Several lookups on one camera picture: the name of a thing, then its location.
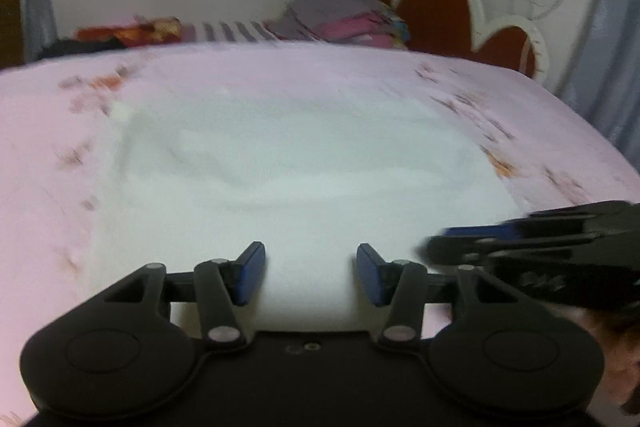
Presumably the grey striped pillow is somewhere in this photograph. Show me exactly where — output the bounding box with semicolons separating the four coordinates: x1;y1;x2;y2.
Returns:
182;20;278;44

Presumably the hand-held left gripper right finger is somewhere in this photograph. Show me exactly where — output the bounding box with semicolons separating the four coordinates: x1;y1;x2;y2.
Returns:
355;243;506;351

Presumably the red and orange cloth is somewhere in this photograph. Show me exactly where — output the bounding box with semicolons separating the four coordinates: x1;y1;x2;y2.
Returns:
75;16;183;45

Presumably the red and white headboard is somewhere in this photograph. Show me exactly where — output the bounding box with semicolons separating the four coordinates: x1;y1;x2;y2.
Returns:
366;0;551;82

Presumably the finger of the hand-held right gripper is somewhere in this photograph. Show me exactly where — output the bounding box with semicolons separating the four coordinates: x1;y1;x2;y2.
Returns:
422;234;597;266
444;200;640;241

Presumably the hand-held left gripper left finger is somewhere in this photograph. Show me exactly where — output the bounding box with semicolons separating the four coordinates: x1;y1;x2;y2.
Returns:
102;241;266;351

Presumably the white knitted sweater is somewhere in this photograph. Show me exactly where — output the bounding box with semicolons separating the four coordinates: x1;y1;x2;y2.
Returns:
85;97;526;333

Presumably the pink floral bed sheet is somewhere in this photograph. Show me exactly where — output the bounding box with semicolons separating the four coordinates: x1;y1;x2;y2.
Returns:
0;42;640;427

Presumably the pile of folded clothes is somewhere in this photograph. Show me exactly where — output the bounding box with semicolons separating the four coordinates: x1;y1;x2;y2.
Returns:
265;0;413;50

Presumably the person's right forearm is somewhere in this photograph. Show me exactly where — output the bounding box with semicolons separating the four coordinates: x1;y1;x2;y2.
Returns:
570;306;640;415

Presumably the black cloth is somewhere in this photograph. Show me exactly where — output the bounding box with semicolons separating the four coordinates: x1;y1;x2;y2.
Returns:
39;36;126;60

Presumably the patterned blue-grey curtain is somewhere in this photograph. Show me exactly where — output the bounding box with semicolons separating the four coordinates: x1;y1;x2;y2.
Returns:
560;0;640;152

